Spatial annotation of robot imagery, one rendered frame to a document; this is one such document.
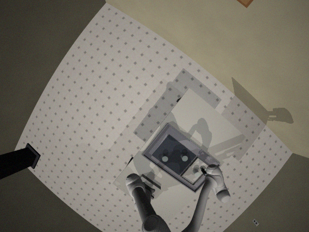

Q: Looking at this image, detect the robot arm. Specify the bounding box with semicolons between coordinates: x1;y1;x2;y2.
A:
126;164;230;232

